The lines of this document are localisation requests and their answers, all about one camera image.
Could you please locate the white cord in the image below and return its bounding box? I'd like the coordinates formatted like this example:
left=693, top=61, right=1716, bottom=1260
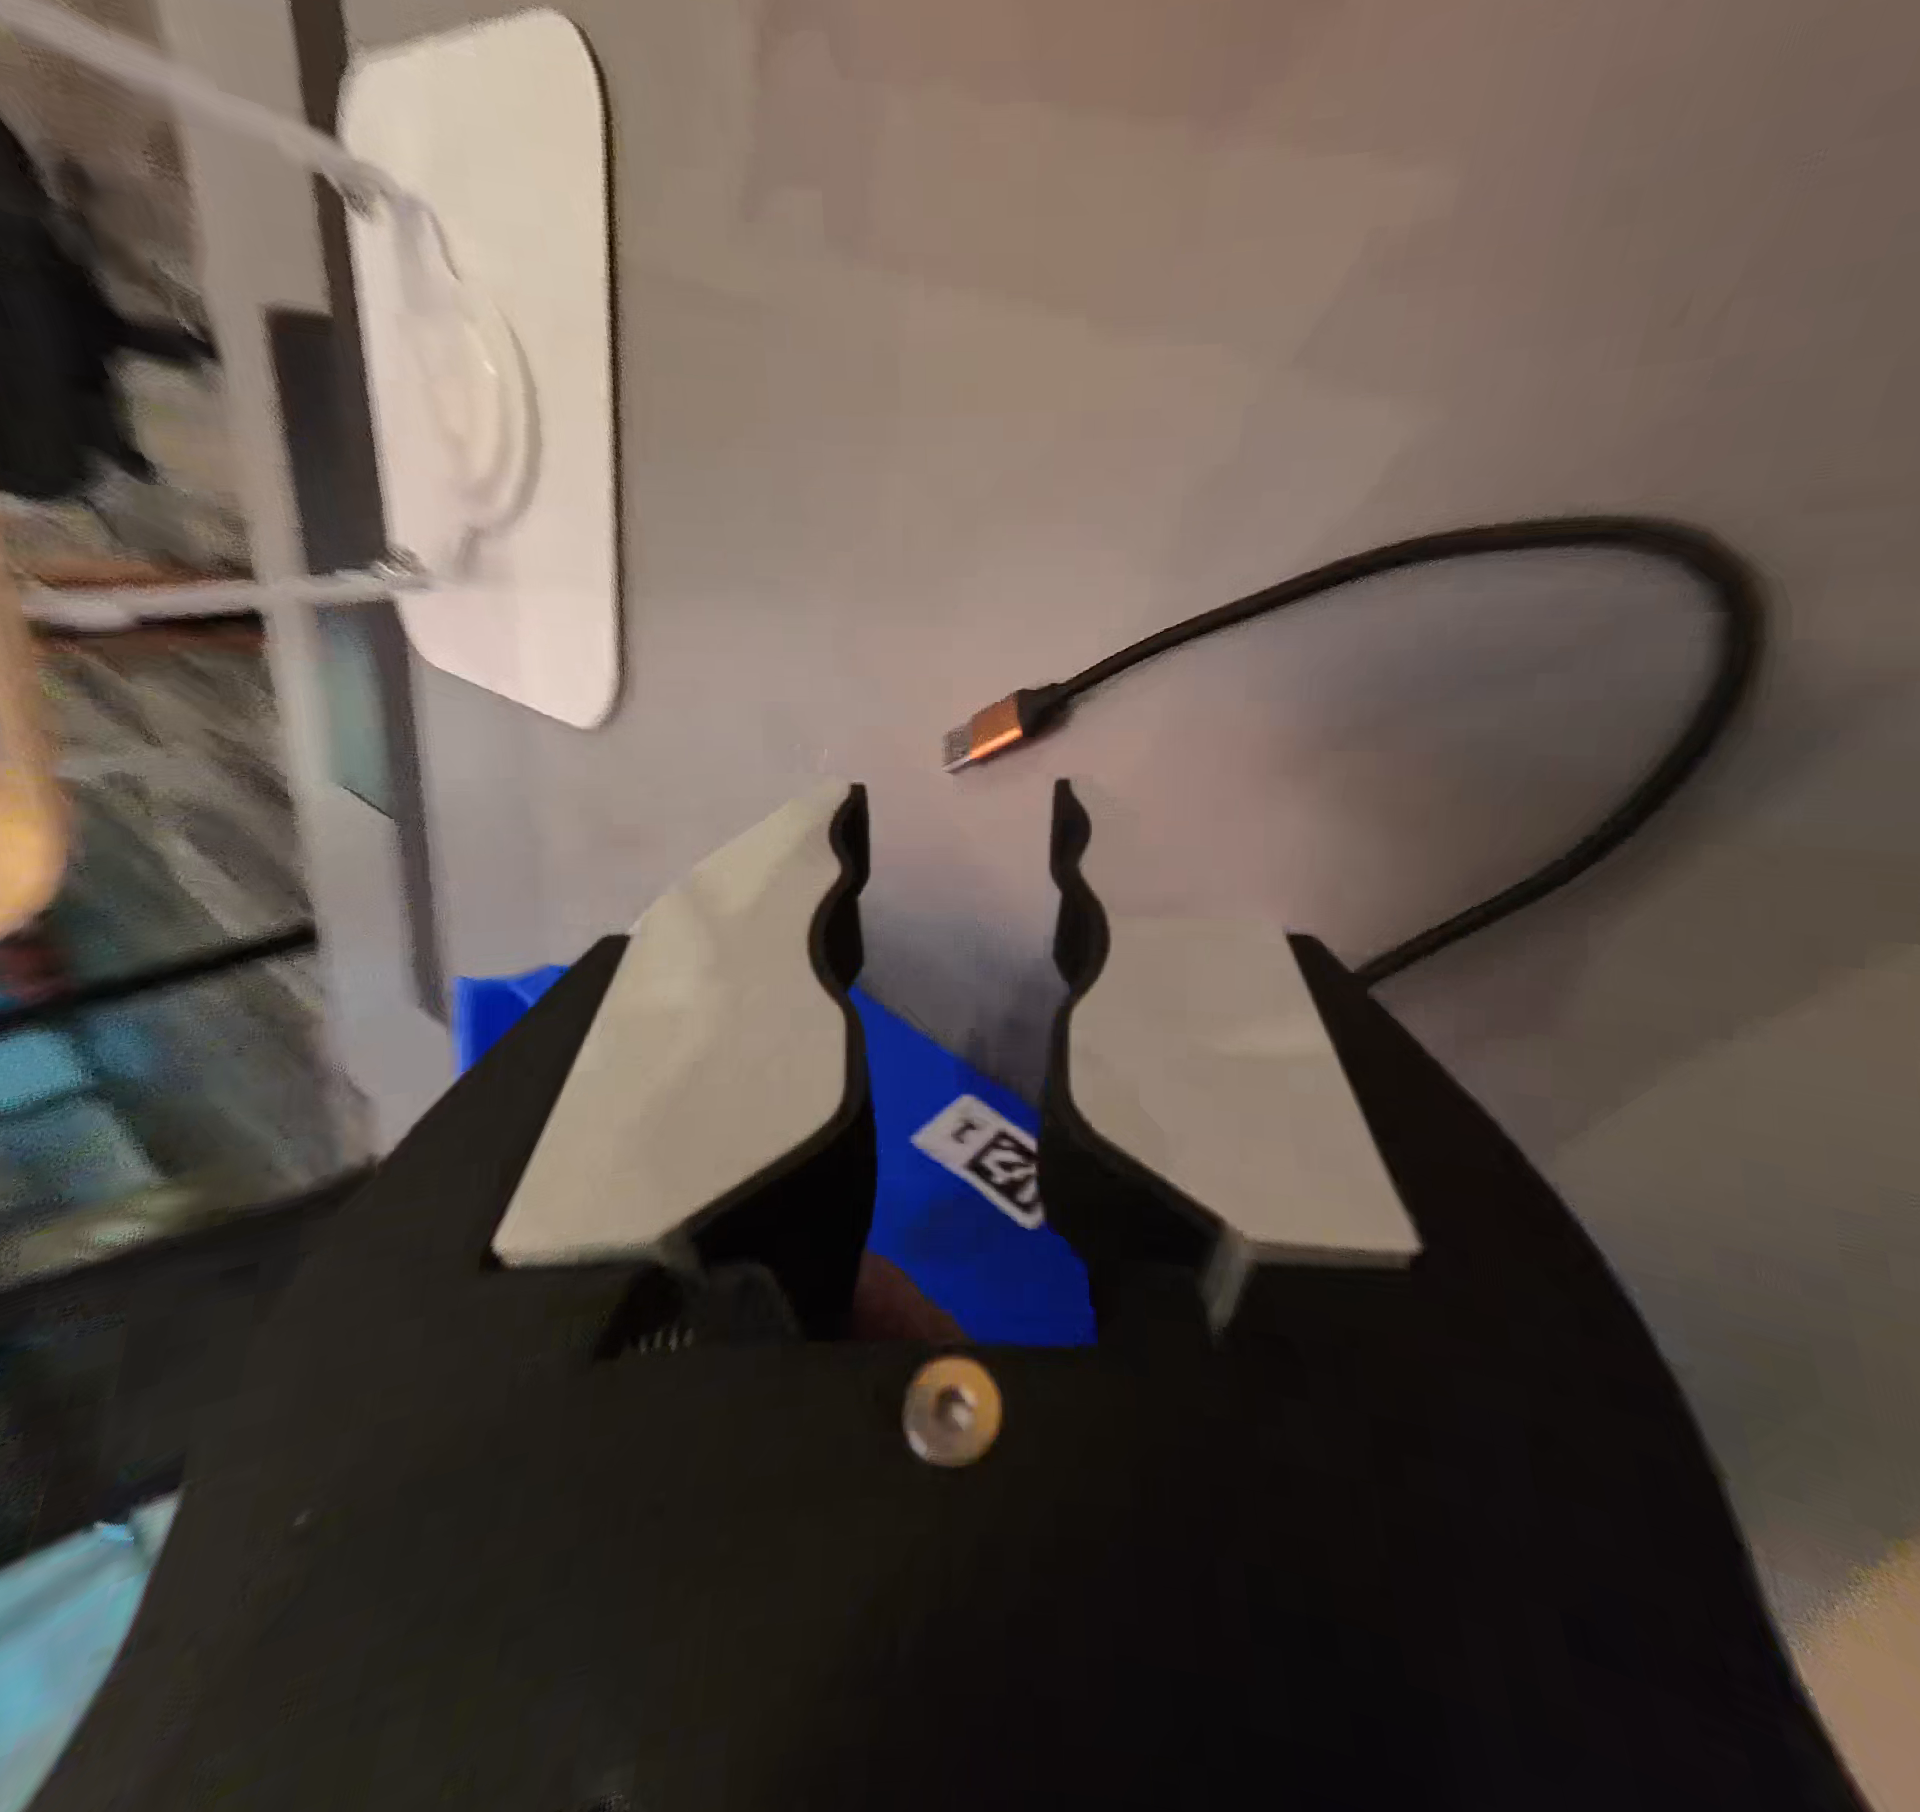
left=0, top=0, right=440, bottom=215

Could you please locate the thin black usb cable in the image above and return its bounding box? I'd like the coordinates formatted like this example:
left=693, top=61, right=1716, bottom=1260
left=942, top=513, right=1770, bottom=991

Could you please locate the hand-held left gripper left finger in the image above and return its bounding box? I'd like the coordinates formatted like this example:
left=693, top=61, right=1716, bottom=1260
left=493, top=780, right=880, bottom=1341

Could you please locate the white plate with clear hook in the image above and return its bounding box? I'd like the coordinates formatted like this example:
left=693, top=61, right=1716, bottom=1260
left=337, top=9, right=624, bottom=730

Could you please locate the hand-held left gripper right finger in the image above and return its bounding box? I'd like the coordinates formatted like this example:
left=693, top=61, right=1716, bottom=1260
left=1041, top=777, right=1423, bottom=1341

